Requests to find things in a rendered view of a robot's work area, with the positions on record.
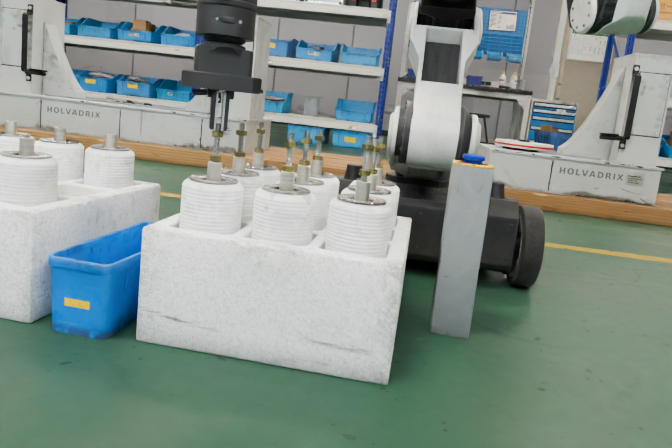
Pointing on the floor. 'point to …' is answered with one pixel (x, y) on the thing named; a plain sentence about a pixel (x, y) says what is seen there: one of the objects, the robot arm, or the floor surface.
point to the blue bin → (97, 284)
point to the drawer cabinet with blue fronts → (565, 120)
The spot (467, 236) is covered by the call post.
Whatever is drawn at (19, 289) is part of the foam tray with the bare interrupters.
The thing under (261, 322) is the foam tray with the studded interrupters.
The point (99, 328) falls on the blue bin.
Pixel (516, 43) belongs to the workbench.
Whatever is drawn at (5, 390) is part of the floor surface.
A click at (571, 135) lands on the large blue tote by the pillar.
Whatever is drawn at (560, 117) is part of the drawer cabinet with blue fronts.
